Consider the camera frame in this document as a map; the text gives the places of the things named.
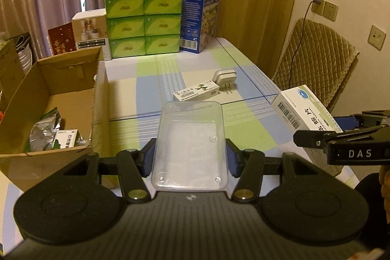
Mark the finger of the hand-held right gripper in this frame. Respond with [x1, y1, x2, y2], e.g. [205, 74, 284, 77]
[331, 109, 390, 128]
[293, 124, 390, 151]

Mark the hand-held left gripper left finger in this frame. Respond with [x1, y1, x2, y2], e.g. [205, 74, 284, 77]
[61, 138, 157, 205]

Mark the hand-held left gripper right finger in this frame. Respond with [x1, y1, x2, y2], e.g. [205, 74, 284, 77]
[225, 138, 323, 202]

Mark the large white medicine box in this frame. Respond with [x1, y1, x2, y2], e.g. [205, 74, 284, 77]
[271, 84, 345, 178]

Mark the clear plastic tray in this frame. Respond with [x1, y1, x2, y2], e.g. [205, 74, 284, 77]
[151, 101, 229, 192]

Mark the green white medicine box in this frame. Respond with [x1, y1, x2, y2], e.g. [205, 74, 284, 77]
[50, 129, 92, 151]

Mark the silver foil bag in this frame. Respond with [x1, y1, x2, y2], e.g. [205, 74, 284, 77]
[26, 108, 63, 152]

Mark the checked cloth desktop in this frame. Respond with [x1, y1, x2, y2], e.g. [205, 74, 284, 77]
[0, 37, 381, 212]

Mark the person's right hand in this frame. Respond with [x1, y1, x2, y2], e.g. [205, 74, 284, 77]
[379, 169, 390, 222]

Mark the quilted tan chair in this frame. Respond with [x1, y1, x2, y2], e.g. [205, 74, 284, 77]
[270, 18, 360, 113]

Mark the small white medicine box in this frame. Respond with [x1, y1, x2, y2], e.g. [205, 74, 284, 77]
[173, 82, 220, 102]

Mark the white plug adapter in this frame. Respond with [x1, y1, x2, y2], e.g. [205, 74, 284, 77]
[212, 69, 237, 93]

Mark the stack of green tissue boxes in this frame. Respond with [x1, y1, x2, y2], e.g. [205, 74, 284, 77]
[104, 0, 183, 59]

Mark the white box with jar picture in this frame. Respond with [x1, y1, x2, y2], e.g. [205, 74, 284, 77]
[71, 9, 112, 61]

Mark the yellow curtain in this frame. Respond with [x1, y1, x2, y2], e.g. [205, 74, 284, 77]
[219, 0, 303, 78]

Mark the dark red box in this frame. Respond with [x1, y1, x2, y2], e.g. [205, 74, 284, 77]
[48, 23, 77, 56]

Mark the blue printed carton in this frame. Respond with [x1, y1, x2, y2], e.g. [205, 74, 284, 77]
[179, 0, 221, 54]

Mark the striped white bag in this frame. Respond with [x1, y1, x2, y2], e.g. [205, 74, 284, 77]
[15, 32, 33, 75]

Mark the grey wall charger with cable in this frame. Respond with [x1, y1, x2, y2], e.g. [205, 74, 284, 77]
[291, 0, 323, 66]

